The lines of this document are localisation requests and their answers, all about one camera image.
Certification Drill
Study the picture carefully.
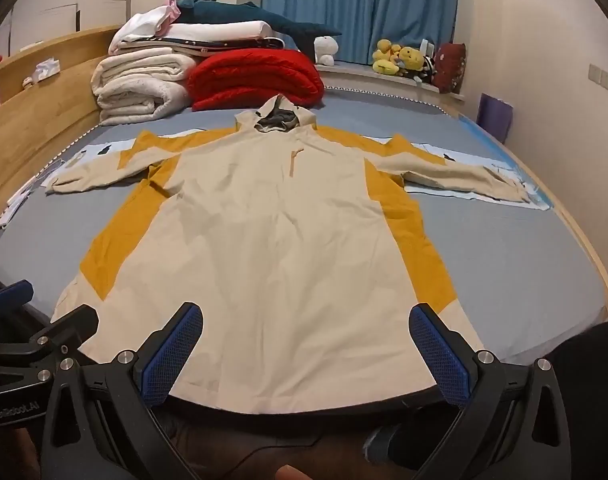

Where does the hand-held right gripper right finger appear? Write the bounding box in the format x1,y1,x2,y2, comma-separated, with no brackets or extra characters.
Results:
408,302,572,480

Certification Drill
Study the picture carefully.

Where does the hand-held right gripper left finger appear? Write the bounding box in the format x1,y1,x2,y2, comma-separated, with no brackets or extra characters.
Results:
40,302,205,480

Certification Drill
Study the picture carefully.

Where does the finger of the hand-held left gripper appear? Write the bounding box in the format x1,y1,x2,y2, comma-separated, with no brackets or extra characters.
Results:
0,305,101,363
0,280,35,333

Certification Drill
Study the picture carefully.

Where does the beige and yellow hooded jacket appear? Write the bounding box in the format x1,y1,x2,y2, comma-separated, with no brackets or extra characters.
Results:
45,95,530,403

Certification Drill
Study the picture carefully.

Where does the person's blue slipper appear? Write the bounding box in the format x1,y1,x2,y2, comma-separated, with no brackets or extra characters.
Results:
362,422,410,467

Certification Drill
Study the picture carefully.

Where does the person's dark trouser leg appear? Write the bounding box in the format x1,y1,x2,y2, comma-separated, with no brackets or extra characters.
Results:
544,320,608,480

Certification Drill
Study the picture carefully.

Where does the deer printed cloth strip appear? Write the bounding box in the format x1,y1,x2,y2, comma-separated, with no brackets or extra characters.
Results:
44,132,552,211

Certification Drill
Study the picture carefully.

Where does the tissue pack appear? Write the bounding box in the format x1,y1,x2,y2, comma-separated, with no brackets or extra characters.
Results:
31,57,61,81

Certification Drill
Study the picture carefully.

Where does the white folded quilt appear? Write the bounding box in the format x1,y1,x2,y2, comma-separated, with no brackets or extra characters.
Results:
91,47,197,126

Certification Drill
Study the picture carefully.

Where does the purple bag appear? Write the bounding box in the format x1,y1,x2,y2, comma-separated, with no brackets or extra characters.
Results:
476,92,515,146

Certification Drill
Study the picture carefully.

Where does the white bay window ledge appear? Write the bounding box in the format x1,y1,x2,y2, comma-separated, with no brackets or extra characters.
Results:
316,62,465,107

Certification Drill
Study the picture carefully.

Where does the black and white striped plush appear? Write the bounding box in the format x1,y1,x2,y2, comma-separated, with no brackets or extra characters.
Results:
418,55,438,87

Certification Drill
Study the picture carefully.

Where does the dark red cushion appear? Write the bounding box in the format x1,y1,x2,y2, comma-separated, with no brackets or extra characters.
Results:
431,42,467,95

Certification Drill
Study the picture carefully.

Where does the red folded quilt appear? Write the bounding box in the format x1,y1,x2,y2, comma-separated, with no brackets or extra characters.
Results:
186,50,325,111

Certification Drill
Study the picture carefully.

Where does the white and pink cloth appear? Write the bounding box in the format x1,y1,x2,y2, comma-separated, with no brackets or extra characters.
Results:
109,0,180,53

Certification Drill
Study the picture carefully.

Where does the yellow bear plush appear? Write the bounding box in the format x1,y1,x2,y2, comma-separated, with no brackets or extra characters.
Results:
396,45,426,79

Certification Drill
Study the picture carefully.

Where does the yellow duck plush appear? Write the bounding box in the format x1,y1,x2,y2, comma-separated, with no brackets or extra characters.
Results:
373,39,401,77

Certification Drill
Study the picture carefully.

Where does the white plush toy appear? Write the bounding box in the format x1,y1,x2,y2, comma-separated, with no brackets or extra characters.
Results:
314,35,340,66

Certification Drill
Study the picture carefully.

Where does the white folded bedding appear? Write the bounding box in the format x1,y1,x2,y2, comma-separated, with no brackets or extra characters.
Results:
119,20,285,57

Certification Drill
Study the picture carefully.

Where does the dark teal shark plush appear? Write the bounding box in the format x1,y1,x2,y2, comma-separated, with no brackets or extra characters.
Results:
176,0,342,58

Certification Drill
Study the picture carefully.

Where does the blue curtain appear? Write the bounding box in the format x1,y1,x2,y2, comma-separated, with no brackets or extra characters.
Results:
261,0,460,66

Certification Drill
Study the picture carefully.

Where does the white cable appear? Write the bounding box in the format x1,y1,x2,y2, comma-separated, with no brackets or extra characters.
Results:
0,160,65,233

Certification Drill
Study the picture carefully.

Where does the wooden bed frame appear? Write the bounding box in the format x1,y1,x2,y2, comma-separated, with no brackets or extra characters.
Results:
0,25,608,321

